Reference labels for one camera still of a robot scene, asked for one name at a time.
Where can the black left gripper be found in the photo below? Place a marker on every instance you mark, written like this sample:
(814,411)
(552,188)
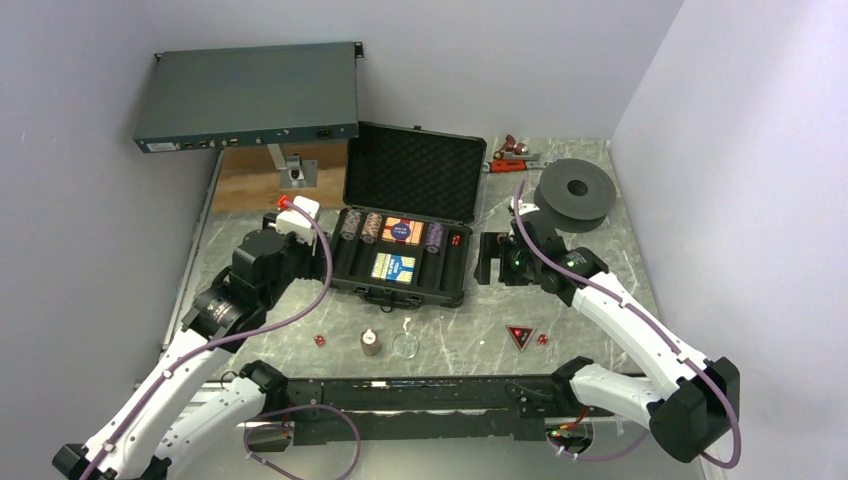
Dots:
(313,265)

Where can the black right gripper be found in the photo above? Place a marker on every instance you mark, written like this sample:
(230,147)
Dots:
(490,248)

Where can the black poker set case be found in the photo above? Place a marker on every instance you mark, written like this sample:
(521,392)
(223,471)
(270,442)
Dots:
(420,175)

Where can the brown poker chip stack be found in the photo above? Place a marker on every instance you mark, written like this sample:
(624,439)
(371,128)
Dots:
(370,343)

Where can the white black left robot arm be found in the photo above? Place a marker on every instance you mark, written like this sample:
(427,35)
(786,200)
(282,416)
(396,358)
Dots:
(152,436)

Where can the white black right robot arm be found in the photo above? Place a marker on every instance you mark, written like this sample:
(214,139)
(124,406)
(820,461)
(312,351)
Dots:
(685,400)

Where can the purple poker chip stack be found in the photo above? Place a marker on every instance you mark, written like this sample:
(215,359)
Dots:
(434,236)

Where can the red black triangle button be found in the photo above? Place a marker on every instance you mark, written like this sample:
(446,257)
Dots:
(521,336)

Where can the orange card deck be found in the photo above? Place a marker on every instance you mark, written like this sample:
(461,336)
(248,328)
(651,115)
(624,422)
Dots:
(402,231)

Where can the blue card deck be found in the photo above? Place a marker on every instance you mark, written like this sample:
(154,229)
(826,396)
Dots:
(393,268)

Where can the brown wooden board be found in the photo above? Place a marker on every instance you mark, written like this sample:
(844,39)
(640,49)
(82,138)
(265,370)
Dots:
(248,180)

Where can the red grey clamp tool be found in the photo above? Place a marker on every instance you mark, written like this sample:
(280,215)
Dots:
(508,164)

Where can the black filament spool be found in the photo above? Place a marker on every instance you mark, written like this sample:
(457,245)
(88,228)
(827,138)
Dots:
(576,195)

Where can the clear round dealer disc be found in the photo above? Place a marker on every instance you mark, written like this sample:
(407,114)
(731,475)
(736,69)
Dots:
(405,346)

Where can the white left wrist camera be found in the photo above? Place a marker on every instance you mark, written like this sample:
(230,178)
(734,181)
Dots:
(297,215)

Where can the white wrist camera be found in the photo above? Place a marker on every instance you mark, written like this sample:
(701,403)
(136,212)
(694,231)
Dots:
(527,210)
(297,215)

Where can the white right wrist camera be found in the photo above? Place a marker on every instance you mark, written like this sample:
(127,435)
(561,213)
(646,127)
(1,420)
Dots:
(527,210)

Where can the grey metal bracket stand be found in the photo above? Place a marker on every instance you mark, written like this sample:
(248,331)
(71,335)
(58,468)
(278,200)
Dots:
(295,172)

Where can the grey rack network switch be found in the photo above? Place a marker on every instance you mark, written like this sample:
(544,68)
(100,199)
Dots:
(231,97)

